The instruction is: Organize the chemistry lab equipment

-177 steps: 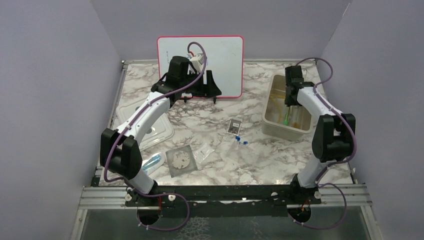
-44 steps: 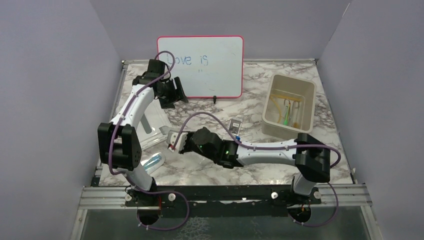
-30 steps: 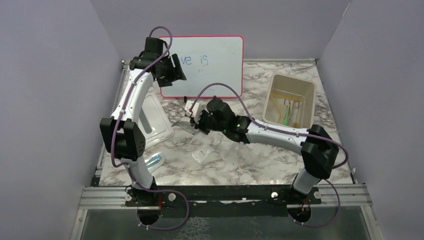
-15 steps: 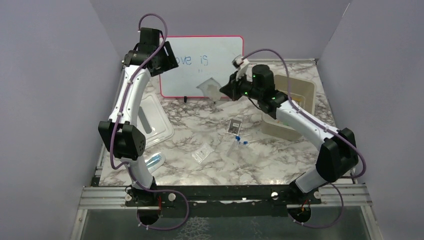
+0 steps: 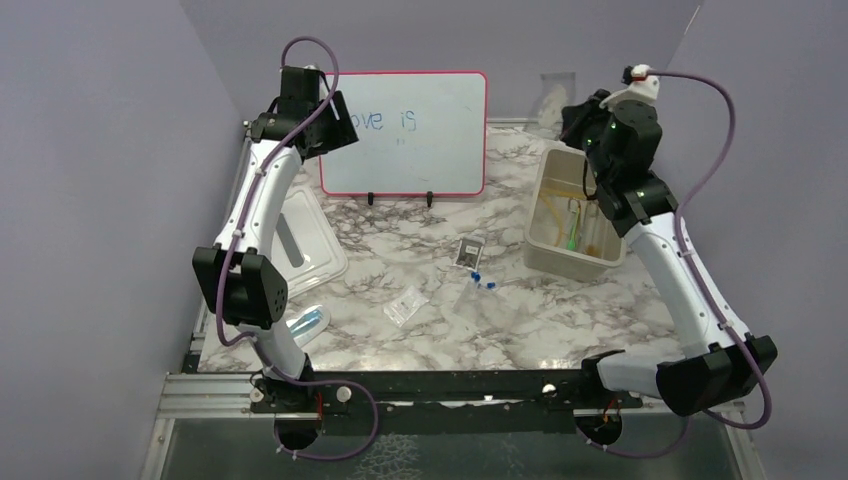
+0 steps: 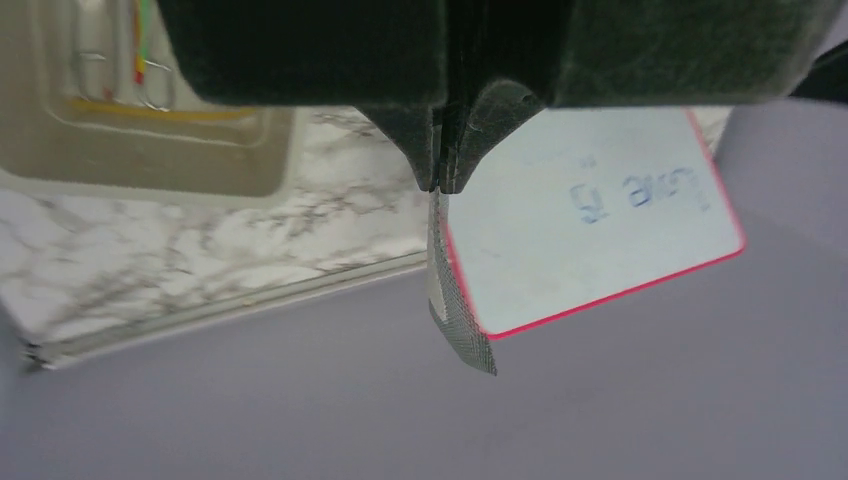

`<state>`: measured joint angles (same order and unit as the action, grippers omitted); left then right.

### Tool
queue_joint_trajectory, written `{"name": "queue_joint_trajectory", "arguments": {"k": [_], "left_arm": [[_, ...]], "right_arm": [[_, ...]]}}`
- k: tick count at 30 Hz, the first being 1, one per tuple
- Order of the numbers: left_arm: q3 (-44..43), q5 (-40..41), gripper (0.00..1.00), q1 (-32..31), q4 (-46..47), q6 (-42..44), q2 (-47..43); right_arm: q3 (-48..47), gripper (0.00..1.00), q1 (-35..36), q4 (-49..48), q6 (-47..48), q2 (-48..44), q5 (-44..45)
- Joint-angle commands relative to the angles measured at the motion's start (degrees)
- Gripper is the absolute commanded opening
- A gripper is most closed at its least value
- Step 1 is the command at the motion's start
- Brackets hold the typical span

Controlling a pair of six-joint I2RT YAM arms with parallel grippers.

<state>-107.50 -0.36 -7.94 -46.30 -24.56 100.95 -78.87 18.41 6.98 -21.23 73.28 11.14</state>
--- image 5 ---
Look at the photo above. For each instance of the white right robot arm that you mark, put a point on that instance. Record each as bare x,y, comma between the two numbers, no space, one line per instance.
722,361

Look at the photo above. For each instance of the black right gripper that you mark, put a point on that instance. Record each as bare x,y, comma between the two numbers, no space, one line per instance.
574,117

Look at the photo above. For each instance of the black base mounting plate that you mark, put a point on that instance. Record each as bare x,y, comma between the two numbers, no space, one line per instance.
433,420

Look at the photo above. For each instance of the small clear zip bag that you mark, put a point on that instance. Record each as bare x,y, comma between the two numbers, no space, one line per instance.
405,306

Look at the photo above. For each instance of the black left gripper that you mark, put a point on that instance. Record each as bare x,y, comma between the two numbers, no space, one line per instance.
341,132

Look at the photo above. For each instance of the yellow rubber tubing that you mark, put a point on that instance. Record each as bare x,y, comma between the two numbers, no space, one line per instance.
557,202

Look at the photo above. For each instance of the beige plastic bin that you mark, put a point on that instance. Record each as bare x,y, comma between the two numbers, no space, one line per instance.
562,168

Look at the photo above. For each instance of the white plastic container lid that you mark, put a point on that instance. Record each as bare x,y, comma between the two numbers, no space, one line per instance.
305,248

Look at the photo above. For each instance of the small bag black granules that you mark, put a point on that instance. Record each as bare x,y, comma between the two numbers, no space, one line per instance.
469,253

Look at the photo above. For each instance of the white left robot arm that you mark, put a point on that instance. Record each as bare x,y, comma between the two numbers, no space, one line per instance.
243,289

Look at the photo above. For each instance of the bag of filter paper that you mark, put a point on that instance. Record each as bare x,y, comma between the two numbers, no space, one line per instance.
558,91

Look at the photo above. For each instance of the pink framed whiteboard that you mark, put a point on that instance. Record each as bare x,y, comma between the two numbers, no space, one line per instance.
419,133

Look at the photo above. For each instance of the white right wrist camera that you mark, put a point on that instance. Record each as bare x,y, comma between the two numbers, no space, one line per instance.
640,85

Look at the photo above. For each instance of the blue item blister pack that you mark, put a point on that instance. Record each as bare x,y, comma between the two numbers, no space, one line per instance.
310,323

